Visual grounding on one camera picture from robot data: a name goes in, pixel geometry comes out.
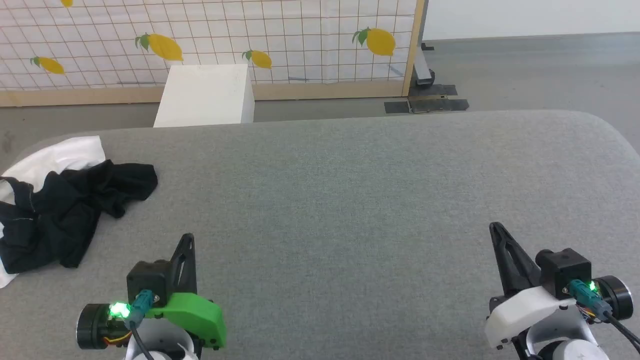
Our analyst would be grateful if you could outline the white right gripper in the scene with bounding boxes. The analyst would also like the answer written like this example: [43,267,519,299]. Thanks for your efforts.
[484,222,634,350]

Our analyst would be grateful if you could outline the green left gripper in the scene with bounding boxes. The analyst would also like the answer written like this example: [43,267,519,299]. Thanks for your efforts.
[76,233,227,350]

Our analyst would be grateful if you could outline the black and white raglan shirt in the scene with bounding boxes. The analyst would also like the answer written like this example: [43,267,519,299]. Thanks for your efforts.
[0,136,159,289]

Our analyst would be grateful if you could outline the grey upholstered sofa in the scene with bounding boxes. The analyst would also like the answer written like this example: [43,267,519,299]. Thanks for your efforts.
[0,110,640,360]

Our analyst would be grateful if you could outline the white rectangular box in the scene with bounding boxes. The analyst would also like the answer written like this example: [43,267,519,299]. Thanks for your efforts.
[153,64,256,128]

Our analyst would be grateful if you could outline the black floor tape patches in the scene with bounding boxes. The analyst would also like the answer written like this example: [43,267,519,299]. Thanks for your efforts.
[384,84,470,115]

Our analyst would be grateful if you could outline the grey metal partition stand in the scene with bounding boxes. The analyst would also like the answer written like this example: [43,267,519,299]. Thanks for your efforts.
[410,0,436,91]

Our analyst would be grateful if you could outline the wood framed printed partition screen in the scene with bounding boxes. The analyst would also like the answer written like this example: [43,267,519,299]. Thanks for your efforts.
[0,0,426,107]

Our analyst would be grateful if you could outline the black left cable teal plug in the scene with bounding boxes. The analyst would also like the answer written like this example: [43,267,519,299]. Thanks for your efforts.
[124,289,157,360]

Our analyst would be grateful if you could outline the black cable teal plug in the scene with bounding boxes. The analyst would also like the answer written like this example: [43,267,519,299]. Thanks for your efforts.
[124,289,157,360]
[569,279,640,353]

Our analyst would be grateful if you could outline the black right cable teal plug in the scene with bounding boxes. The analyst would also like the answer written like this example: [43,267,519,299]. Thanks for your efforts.
[569,279,640,353]

